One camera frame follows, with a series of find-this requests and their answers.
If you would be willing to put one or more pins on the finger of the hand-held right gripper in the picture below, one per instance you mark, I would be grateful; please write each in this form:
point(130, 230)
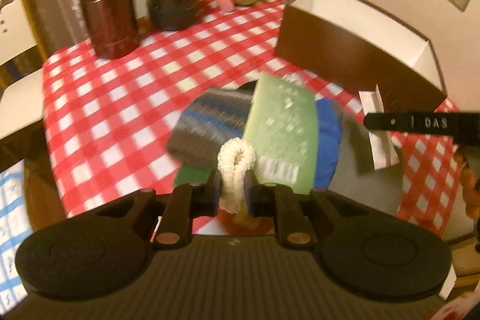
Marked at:
point(412, 123)

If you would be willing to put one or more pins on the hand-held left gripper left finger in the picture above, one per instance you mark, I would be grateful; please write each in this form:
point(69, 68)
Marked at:
point(215, 189)

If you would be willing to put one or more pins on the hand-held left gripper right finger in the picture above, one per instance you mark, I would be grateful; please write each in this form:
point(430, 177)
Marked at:
point(249, 193)

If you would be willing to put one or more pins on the white fluffy scrunchie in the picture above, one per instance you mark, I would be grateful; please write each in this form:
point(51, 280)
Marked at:
point(236, 170)

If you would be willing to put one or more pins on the striped knit hat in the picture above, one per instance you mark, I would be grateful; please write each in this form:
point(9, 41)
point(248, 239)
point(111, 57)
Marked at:
point(210, 125)

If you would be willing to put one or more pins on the green packet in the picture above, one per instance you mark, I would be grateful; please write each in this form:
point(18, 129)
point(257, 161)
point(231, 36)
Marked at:
point(283, 125)

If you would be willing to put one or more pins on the grey cloth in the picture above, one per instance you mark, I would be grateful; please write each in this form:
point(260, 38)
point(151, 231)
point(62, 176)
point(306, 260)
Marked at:
point(356, 177)

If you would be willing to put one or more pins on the brown cardboard box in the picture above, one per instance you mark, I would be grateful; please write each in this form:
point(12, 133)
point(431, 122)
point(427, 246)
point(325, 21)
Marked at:
point(348, 54)

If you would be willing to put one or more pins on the person's right hand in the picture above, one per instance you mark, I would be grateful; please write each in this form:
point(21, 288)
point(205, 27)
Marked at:
point(470, 188)

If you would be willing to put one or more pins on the green cloth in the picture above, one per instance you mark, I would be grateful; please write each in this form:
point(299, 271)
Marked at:
point(191, 175)

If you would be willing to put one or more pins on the white paper tag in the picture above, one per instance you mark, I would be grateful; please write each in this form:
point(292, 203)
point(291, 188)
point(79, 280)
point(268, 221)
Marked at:
point(380, 151)

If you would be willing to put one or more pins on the red white checkered tablecloth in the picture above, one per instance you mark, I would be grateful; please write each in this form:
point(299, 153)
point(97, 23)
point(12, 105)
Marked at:
point(123, 110)

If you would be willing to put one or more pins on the red white packet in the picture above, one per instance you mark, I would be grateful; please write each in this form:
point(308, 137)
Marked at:
point(452, 308)

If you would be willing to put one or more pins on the blue white patterned cloth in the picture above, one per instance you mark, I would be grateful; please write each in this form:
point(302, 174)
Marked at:
point(11, 222)

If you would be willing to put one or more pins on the brown metal canister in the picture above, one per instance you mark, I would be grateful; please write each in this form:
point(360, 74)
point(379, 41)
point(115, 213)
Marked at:
point(108, 12)

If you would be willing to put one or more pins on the white wooden chair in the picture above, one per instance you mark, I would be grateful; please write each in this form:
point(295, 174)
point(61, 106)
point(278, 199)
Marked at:
point(15, 31)

